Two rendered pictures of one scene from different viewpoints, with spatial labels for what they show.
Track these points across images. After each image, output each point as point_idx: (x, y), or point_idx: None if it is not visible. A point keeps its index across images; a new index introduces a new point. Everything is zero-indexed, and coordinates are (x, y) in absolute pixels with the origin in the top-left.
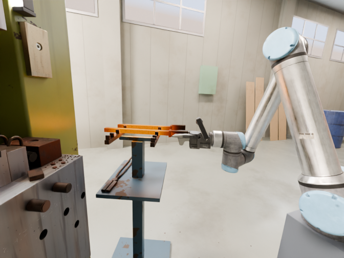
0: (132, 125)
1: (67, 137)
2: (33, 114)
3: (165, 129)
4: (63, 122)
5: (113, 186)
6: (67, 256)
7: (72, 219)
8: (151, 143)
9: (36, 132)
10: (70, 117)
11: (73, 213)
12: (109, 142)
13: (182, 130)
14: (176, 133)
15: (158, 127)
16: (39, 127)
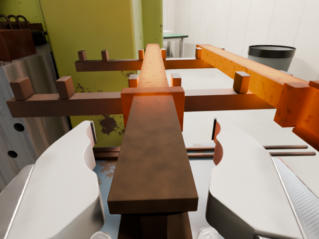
0: (208, 49)
1: (110, 50)
2: (46, 0)
3: (266, 95)
4: (102, 21)
5: (100, 157)
6: (1, 175)
7: (1, 144)
8: (13, 97)
9: (53, 29)
10: (119, 16)
11: (2, 138)
12: (77, 67)
13: (266, 151)
14: (88, 124)
15: (235, 74)
16: (57, 22)
